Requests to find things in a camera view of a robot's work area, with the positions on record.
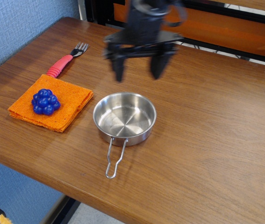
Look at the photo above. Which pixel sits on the black table leg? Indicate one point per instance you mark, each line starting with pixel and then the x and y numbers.
pixel 62 211

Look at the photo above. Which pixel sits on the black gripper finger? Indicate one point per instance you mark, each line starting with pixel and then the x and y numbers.
pixel 159 61
pixel 118 67

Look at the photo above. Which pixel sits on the silver metal pan with handle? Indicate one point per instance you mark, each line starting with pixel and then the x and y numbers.
pixel 123 119

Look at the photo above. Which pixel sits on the orange folded cloth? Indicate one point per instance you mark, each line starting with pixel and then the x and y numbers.
pixel 72 98

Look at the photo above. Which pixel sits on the red handled black fork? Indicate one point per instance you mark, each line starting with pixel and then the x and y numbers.
pixel 55 70

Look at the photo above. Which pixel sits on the black metal frame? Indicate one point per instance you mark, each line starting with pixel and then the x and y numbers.
pixel 115 12

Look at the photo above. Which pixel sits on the blue toy berry cluster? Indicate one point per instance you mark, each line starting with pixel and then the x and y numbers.
pixel 45 102

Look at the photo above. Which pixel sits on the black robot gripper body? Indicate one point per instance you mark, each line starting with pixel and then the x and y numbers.
pixel 143 28

